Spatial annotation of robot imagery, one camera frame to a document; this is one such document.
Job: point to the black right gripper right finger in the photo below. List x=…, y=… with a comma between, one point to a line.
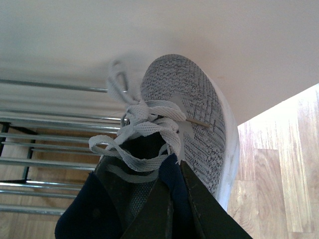
x=210, y=219

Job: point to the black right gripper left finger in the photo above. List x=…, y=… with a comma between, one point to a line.
x=154, y=221

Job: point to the grey knit sneaker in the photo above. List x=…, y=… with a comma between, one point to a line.
x=175, y=116

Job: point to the black metal shoe rack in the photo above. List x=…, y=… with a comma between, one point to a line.
x=45, y=129

